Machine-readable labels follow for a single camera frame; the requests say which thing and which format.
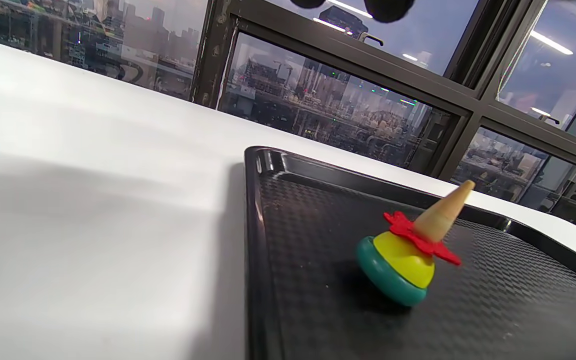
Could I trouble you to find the person's left hand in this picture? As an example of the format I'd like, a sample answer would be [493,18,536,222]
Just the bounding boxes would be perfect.
[290,0,415,24]

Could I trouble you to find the wooden cone peg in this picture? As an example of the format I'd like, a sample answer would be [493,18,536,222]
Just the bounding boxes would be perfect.
[412,180,476,244]

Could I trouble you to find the red flower-shaped toy piece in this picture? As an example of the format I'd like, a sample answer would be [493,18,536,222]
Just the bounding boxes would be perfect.
[383,210,462,266]

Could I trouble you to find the yellow dome toy piece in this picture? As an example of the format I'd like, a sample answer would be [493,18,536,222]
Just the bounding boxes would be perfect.
[372,231,436,290]

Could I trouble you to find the black textured plastic tray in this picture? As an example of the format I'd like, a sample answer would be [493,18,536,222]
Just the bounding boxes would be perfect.
[244,146,576,360]

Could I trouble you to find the dark metal window frame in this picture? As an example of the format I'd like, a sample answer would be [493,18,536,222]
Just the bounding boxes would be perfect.
[190,0,576,231]

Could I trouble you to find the teal ring toy piece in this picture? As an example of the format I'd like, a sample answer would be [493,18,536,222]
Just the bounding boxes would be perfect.
[356,236,428,307]

